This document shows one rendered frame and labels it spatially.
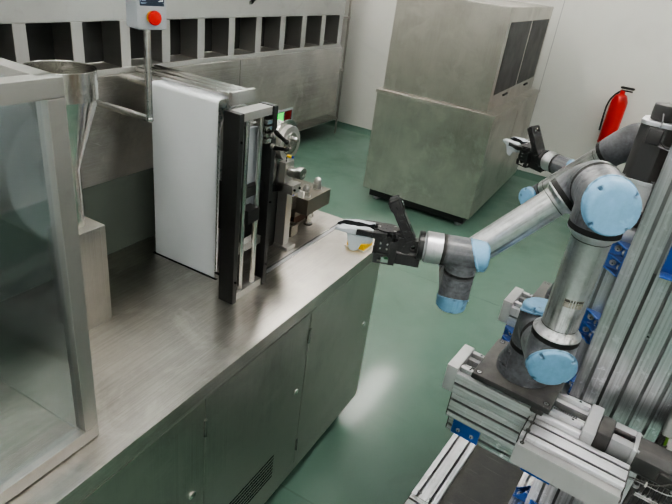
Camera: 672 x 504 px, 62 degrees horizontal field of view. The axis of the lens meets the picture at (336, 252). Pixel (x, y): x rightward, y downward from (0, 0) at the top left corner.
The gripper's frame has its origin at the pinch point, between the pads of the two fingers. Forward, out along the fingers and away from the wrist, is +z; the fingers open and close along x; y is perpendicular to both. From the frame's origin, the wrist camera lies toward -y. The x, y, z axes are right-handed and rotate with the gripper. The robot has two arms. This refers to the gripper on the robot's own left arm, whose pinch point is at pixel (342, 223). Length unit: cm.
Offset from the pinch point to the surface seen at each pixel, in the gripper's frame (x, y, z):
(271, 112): 16.4, -21.1, 23.8
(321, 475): 49, 118, -3
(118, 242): 28, 27, 71
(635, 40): 440, -83, -200
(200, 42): 55, -35, 58
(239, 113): 4.4, -21.1, 28.6
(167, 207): 27, 13, 55
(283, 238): 48, 23, 23
